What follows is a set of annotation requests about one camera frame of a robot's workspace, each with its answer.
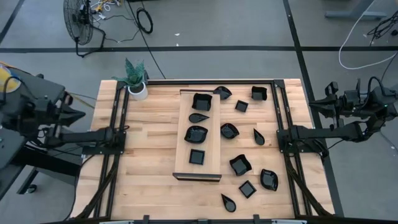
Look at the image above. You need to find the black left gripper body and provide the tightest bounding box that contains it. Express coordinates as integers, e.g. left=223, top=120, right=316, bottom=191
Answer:
left=34, top=91, right=75, bottom=140

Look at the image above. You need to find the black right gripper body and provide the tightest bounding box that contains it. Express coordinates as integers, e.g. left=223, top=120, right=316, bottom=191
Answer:
left=325, top=81, right=361, bottom=131

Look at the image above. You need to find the black wavy square bowl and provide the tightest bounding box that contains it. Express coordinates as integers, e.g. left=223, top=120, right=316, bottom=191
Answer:
left=251, top=85, right=268, bottom=101
left=191, top=92, right=214, bottom=112
left=229, top=154, right=252, bottom=177

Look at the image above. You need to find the black leaf-shaped plate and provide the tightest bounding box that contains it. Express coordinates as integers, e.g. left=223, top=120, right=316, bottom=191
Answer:
left=183, top=125, right=209, bottom=144
left=213, top=85, right=233, bottom=101
left=260, top=169, right=279, bottom=192
left=220, top=123, right=240, bottom=140

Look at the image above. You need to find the black teardrop plate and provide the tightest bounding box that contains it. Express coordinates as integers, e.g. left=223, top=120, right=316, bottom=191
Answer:
left=188, top=113, right=210, bottom=124
left=253, top=128, right=266, bottom=146
left=221, top=193, right=237, bottom=213

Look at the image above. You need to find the black side table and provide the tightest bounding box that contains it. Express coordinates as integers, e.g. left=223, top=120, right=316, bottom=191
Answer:
left=0, top=67, right=82, bottom=202

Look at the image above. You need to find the green plant white pot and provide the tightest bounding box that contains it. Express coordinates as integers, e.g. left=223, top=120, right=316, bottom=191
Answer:
left=112, top=57, right=149, bottom=101

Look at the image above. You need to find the grey desk foot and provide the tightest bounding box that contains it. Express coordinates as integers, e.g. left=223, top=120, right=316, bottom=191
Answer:
left=325, top=0, right=388, bottom=21

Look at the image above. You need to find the black floor fan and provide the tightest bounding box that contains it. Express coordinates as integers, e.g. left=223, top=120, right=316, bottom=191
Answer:
left=63, top=0, right=106, bottom=58

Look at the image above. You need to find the white power strip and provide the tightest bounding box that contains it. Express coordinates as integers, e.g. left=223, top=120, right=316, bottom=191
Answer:
left=90, top=0, right=123, bottom=20

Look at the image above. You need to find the long wooden tray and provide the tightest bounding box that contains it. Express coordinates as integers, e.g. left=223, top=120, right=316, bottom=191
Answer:
left=172, top=89, right=223, bottom=182

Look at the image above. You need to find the yellow cable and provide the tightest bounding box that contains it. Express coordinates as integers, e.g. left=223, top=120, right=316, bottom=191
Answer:
left=67, top=91, right=96, bottom=110

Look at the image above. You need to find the white floor cable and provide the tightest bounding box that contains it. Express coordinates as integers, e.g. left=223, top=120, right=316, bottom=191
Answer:
left=338, top=0, right=398, bottom=70

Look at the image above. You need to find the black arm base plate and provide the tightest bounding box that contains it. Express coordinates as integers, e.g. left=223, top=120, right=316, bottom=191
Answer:
left=81, top=130, right=127, bottom=156
left=276, top=129, right=328, bottom=154

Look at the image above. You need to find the thin black floor cable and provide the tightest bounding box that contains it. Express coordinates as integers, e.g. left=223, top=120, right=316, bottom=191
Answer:
left=377, top=51, right=398, bottom=90

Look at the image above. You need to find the black sleeved cable bundle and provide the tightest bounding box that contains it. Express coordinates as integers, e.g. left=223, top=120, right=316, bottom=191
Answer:
left=284, top=152, right=332, bottom=217
left=73, top=154, right=121, bottom=220

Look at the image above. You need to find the black aluminium table frame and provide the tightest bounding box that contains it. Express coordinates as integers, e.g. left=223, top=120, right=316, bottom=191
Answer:
left=70, top=78, right=336, bottom=224

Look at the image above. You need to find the black cable tangle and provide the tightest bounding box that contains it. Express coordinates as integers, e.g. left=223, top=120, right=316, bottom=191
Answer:
left=366, top=11, right=398, bottom=46

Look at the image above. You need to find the long thin black cable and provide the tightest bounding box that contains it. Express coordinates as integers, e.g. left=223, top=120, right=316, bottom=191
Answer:
left=126, top=0, right=167, bottom=80

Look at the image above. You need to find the coiled black cable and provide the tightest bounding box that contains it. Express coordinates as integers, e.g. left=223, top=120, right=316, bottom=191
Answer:
left=136, top=7, right=154, bottom=35

